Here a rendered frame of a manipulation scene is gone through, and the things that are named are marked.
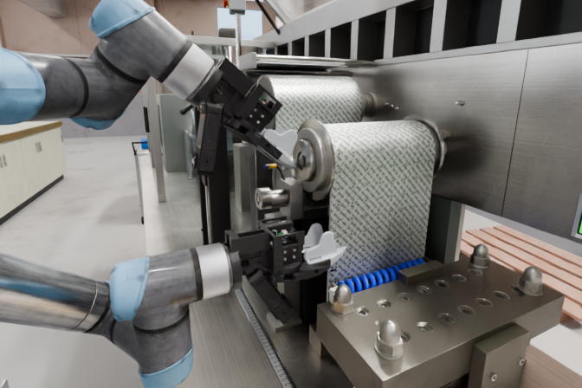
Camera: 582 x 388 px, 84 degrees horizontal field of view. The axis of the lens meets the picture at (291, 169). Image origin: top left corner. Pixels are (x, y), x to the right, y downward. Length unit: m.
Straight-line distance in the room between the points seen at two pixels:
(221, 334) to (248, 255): 0.26
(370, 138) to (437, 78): 0.27
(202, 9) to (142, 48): 11.51
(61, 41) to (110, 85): 11.74
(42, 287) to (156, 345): 0.16
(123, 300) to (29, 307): 0.12
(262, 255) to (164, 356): 0.19
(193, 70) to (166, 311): 0.33
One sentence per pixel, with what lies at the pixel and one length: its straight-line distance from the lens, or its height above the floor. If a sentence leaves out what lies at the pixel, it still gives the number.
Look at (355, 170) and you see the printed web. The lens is 0.56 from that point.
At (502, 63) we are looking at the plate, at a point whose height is 1.42.
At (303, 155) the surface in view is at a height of 1.26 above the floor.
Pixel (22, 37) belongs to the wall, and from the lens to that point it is 12.55.
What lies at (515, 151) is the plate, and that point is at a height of 1.27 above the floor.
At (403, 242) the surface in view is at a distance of 0.69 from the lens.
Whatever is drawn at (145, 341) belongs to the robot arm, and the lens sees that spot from 0.52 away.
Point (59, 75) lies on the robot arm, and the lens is 0.45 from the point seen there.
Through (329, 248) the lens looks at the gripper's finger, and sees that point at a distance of 0.56.
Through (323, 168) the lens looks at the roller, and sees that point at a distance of 0.53.
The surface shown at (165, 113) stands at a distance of 1.48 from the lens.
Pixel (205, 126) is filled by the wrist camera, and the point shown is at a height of 1.32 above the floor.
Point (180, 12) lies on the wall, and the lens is 11.94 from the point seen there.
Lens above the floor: 1.37
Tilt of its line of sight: 13 degrees down
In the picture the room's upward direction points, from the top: straight up
